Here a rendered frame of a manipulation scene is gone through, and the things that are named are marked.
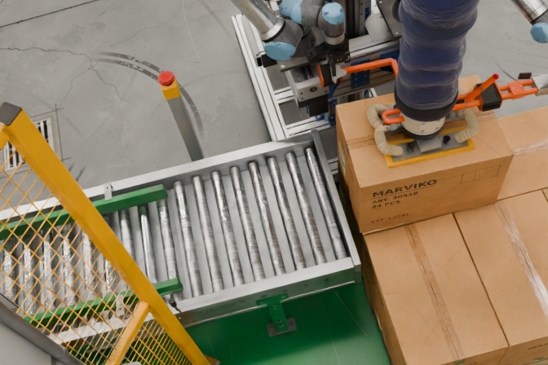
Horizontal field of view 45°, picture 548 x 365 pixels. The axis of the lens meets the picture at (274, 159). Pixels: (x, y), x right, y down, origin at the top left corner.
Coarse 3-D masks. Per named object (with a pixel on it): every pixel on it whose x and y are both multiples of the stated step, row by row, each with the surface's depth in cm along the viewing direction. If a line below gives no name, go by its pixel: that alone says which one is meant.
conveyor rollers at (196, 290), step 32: (288, 160) 307; (224, 192) 303; (256, 192) 299; (320, 192) 295; (128, 224) 299; (160, 224) 297; (224, 224) 292; (288, 224) 289; (64, 256) 293; (192, 256) 286; (256, 256) 283; (320, 256) 279; (64, 288) 285; (96, 288) 285; (192, 288) 278
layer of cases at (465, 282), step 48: (528, 144) 297; (528, 192) 286; (384, 240) 280; (432, 240) 278; (480, 240) 276; (528, 240) 273; (384, 288) 269; (432, 288) 267; (480, 288) 265; (528, 288) 263; (384, 336) 298; (432, 336) 257; (480, 336) 255; (528, 336) 253
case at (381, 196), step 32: (384, 96) 270; (352, 128) 264; (448, 128) 259; (480, 128) 258; (352, 160) 256; (384, 160) 255; (448, 160) 252; (480, 160) 250; (352, 192) 276; (384, 192) 256; (416, 192) 262; (448, 192) 267; (480, 192) 272; (384, 224) 281
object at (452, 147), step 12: (444, 132) 256; (456, 132) 255; (396, 144) 255; (408, 144) 252; (444, 144) 253; (456, 144) 252; (468, 144) 252; (396, 156) 252; (408, 156) 252; (420, 156) 252; (432, 156) 251
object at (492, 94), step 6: (480, 84) 250; (492, 84) 250; (486, 90) 249; (492, 90) 249; (498, 90) 247; (480, 96) 246; (486, 96) 248; (492, 96) 247; (498, 96) 247; (480, 102) 246; (486, 102) 245; (492, 102) 245; (498, 102) 246; (480, 108) 249; (486, 108) 248; (492, 108) 249
